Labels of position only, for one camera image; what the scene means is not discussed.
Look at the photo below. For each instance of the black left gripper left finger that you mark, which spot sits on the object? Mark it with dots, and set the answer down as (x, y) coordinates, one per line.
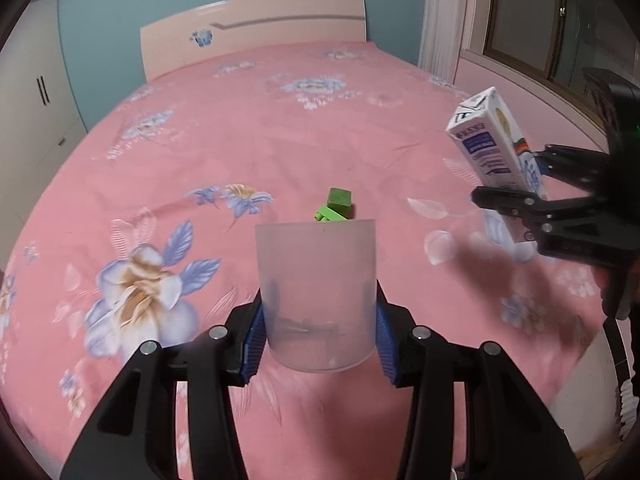
(131, 434)

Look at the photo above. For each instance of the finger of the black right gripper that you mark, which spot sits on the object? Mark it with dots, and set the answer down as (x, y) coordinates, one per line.
(577, 167)
(535, 214)

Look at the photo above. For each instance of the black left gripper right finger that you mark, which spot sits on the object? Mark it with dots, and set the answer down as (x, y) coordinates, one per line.
(509, 432)

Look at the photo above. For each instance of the white milk carton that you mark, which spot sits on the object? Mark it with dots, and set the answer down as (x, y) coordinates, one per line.
(488, 136)

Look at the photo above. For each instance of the dark green cube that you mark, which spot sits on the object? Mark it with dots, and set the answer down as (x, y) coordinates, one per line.
(340, 201)

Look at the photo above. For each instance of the light green toy brick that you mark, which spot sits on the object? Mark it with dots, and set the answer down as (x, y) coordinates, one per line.
(325, 213)

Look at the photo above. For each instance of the translucent plastic cup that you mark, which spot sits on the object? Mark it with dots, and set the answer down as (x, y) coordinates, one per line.
(318, 286)

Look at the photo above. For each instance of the white curtain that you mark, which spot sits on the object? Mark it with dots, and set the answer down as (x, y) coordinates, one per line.
(441, 37)

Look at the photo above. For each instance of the pink floral bed sheet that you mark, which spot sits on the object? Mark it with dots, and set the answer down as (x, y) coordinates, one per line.
(147, 231)

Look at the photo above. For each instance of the cream wardrobe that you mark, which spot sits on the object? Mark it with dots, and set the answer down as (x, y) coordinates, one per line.
(40, 122)

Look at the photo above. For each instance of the cream bed headboard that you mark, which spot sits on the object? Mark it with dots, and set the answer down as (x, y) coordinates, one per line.
(231, 26)

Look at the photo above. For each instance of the window frame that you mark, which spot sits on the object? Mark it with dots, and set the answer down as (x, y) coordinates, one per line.
(551, 42)

